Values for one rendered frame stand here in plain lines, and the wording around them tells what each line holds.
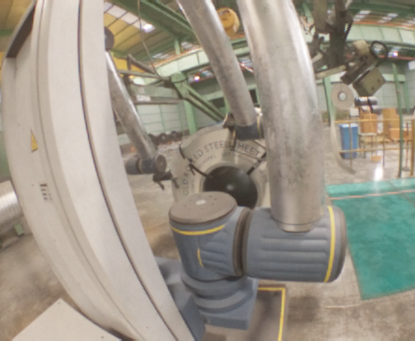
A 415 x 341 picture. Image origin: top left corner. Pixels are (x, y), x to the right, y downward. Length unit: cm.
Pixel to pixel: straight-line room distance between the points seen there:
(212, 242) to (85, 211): 31
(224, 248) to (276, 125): 30
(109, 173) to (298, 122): 34
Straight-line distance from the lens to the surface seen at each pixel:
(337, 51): 145
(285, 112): 37
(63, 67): 31
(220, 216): 46
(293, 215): 41
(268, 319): 118
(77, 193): 28
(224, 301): 65
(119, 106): 96
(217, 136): 154
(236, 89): 76
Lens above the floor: 138
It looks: 13 degrees down
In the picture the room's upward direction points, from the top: 11 degrees counter-clockwise
